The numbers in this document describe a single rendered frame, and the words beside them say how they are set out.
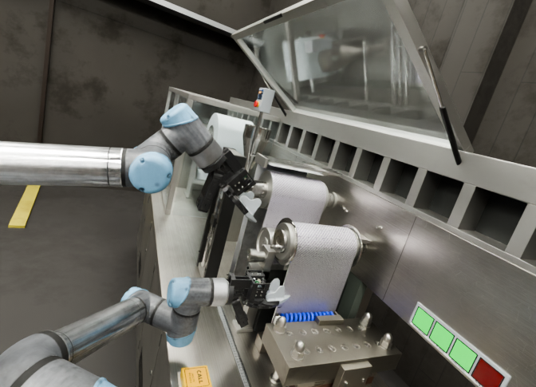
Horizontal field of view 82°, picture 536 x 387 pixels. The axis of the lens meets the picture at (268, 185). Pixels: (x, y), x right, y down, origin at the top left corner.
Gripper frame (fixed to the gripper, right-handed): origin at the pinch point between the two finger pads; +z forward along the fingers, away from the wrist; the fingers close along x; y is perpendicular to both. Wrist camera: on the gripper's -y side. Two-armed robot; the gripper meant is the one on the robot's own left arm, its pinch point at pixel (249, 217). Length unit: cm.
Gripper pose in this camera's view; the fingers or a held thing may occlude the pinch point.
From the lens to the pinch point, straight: 88.0
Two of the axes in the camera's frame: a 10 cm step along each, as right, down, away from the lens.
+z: 5.2, 7.1, 4.7
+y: 7.7, -6.3, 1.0
